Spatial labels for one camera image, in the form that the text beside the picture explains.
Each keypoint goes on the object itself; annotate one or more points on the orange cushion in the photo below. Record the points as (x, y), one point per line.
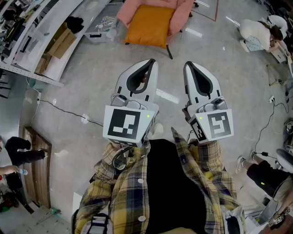
(148, 25)

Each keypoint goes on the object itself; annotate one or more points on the white shelving unit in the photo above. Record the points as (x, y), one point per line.
(52, 13)

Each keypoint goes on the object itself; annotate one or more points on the grey office chair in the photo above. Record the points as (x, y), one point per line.
(286, 160)

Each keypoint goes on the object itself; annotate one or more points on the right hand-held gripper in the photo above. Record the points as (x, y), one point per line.
(219, 124)

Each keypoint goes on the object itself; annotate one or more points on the brown cardboard box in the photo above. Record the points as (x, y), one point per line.
(60, 41)

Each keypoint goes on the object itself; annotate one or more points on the mint green container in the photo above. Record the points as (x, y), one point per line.
(36, 84)

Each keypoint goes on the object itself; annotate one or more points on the white power strip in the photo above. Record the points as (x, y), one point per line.
(271, 99)

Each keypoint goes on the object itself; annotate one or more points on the black crumpled bag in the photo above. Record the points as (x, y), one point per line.
(74, 24)

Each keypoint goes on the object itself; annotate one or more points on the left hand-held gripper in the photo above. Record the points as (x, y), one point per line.
(121, 123)

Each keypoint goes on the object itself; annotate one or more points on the person's body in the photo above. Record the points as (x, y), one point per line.
(169, 182)

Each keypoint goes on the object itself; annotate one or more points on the person's left forearm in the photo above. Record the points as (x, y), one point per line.
(107, 160)

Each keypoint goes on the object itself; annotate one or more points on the flat cardboard box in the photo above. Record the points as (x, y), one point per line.
(42, 64)

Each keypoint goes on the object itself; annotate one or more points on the pink padded armchair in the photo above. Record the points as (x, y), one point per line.
(180, 16)

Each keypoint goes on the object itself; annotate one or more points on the black tripod stand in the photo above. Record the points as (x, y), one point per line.
(279, 81)

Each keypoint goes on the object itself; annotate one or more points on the clear plastic storage bin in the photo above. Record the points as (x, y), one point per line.
(100, 22)

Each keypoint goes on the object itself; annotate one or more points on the clear water bottle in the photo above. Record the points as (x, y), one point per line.
(22, 171)

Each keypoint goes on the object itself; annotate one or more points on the wooden door panel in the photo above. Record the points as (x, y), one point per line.
(40, 164)

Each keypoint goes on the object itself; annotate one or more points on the person's right forearm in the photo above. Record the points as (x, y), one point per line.
(210, 155)

